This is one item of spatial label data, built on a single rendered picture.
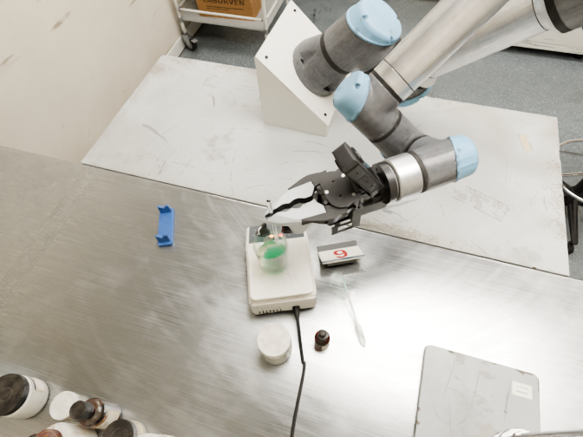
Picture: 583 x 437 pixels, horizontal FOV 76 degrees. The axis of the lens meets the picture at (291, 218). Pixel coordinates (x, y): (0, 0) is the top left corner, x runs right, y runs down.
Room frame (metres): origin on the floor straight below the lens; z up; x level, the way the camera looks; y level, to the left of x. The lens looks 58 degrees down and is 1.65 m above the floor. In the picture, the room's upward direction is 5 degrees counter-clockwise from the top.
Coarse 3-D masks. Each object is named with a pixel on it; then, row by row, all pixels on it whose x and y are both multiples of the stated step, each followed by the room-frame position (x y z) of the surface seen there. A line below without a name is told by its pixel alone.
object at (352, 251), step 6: (324, 252) 0.36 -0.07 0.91; (330, 252) 0.36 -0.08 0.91; (336, 252) 0.36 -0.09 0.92; (342, 252) 0.36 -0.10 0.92; (348, 252) 0.35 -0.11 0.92; (354, 252) 0.35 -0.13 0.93; (360, 252) 0.35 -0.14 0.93; (324, 258) 0.34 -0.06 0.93; (330, 258) 0.34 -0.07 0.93; (336, 258) 0.34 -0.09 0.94
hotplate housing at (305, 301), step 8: (248, 232) 0.41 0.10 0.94; (304, 232) 0.39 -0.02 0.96; (248, 240) 0.38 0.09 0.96; (312, 272) 0.30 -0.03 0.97; (248, 280) 0.29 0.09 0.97; (312, 280) 0.28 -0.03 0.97; (248, 288) 0.28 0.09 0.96; (304, 296) 0.25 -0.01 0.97; (312, 296) 0.25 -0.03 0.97; (256, 304) 0.24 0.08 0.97; (264, 304) 0.24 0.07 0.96; (272, 304) 0.24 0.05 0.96; (280, 304) 0.24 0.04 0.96; (288, 304) 0.24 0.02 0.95; (296, 304) 0.24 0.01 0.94; (304, 304) 0.24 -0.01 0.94; (312, 304) 0.24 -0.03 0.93; (256, 312) 0.24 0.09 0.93; (264, 312) 0.24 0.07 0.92; (296, 312) 0.23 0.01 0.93
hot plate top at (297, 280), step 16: (288, 240) 0.36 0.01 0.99; (304, 240) 0.36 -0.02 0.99; (288, 256) 0.33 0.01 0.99; (304, 256) 0.32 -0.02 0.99; (256, 272) 0.30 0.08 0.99; (288, 272) 0.29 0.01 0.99; (304, 272) 0.29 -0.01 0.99; (256, 288) 0.26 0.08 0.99; (272, 288) 0.26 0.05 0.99; (288, 288) 0.26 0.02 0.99; (304, 288) 0.26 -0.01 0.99
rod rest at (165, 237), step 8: (160, 208) 0.51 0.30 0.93; (168, 208) 0.51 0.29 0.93; (160, 216) 0.50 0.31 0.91; (168, 216) 0.50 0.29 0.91; (160, 224) 0.48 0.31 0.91; (168, 224) 0.47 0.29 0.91; (160, 232) 0.45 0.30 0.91; (168, 232) 0.45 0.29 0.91; (160, 240) 0.43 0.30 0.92; (168, 240) 0.43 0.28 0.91
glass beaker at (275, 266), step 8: (264, 232) 0.34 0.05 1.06; (272, 232) 0.34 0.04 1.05; (280, 232) 0.34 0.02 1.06; (256, 240) 0.33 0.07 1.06; (264, 240) 0.34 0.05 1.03; (272, 240) 0.34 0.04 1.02; (280, 240) 0.34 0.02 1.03; (256, 248) 0.32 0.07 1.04; (288, 248) 0.30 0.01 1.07; (256, 256) 0.30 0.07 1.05; (280, 256) 0.29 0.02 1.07; (264, 264) 0.29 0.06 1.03; (272, 264) 0.29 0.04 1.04; (280, 264) 0.29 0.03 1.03; (264, 272) 0.29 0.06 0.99; (272, 272) 0.29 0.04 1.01; (280, 272) 0.29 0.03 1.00
